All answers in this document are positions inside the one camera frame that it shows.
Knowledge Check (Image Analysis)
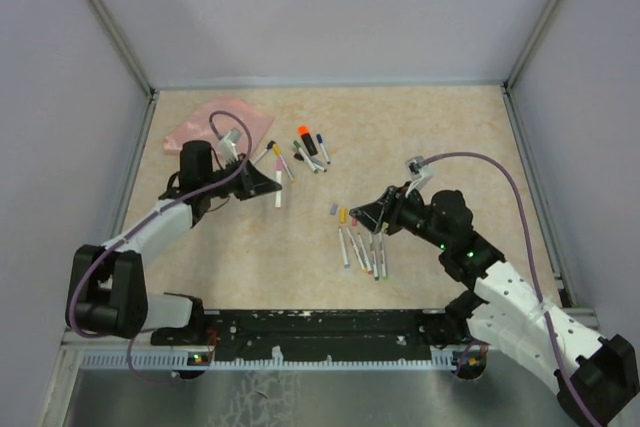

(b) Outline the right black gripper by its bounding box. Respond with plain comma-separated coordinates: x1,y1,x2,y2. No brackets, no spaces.
351,180,450,249

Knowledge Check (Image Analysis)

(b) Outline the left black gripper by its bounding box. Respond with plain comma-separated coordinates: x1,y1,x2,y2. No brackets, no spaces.
203,152,281,201

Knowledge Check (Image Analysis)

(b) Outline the light green capped marker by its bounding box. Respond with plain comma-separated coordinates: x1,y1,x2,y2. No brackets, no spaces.
378,233,388,280

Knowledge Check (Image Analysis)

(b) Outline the orange white marker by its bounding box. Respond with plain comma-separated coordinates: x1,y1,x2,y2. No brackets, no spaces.
272,143,296,183

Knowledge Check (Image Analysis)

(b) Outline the magenta capped marker pen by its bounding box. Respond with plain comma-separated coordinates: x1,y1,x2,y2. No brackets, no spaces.
357,232,374,275

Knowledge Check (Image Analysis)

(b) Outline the yellow capped marker pen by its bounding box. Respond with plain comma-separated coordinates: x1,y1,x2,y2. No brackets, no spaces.
347,227,368,274

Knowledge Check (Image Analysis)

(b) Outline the lavender marker pen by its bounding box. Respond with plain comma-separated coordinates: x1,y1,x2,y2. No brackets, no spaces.
338,226,350,269

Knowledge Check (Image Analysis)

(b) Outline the blue capped marker pen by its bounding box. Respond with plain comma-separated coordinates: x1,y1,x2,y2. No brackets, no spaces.
316,134,331,164

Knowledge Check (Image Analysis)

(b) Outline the dark green capped marker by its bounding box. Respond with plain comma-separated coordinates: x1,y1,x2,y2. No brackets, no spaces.
368,232,380,281

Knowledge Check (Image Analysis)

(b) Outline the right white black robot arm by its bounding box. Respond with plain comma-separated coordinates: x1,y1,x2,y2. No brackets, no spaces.
349,186,639,426

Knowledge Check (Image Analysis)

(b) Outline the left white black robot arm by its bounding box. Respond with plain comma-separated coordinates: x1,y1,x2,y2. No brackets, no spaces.
66,140,282,344

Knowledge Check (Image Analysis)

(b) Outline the pink plastic bag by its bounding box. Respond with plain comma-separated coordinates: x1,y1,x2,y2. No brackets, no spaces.
163,96,275,157

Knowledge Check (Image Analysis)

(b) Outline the orange capped black highlighter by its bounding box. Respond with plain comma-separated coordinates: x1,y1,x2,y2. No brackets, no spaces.
298,125,318,156

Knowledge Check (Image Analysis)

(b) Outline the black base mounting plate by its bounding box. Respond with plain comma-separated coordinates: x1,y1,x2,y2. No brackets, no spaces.
151,308,471,363

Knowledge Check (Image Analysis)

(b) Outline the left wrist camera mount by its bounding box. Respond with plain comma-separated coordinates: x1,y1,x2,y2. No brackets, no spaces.
218,128,242,165

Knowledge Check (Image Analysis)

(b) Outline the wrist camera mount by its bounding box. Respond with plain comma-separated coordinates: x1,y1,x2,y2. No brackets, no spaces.
405,156,435,198
218,128,242,165

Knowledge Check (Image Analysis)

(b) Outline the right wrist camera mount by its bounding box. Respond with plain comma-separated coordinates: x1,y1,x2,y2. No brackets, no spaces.
405,156,435,198

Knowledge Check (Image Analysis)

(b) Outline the aluminium frame rail right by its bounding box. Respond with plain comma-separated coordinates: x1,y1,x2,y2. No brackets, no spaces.
503,0,591,93

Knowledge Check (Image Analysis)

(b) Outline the aluminium frame rail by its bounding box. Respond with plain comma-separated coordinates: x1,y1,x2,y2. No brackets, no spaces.
503,0,591,93
86,0,155,98

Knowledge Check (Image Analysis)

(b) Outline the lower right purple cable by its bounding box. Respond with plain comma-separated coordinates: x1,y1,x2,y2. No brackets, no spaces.
460,339,496,381

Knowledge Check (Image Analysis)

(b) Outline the white slotted cable duct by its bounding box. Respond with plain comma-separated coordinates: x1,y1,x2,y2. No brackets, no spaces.
81,348,457,372

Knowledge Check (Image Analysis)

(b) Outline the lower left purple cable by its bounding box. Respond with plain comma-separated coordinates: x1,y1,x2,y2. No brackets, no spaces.
126,334,182,386

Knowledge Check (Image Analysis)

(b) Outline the aluminium frame rail left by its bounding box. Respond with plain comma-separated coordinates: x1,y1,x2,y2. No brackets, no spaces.
86,0,155,98

